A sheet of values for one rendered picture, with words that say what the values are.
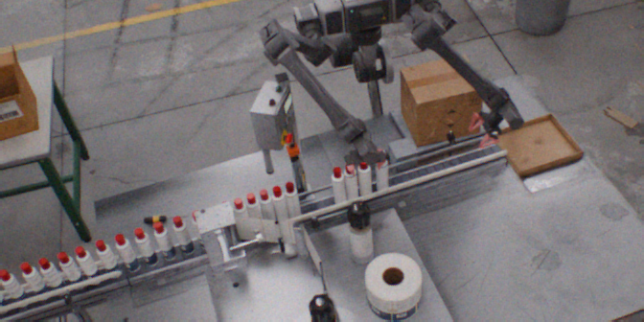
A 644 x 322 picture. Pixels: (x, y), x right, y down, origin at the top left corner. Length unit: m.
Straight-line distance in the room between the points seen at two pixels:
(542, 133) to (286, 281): 1.35
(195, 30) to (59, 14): 1.21
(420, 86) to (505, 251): 0.78
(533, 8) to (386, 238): 2.65
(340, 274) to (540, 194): 0.92
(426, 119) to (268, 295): 1.01
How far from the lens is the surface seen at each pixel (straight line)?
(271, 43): 2.45
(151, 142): 4.72
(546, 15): 5.14
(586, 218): 3.07
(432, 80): 3.13
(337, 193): 2.90
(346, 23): 2.94
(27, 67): 4.33
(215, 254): 2.76
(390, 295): 2.55
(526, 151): 3.26
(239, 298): 2.78
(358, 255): 2.76
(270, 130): 2.58
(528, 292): 2.82
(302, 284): 2.77
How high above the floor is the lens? 3.19
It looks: 46 degrees down
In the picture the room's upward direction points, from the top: 8 degrees counter-clockwise
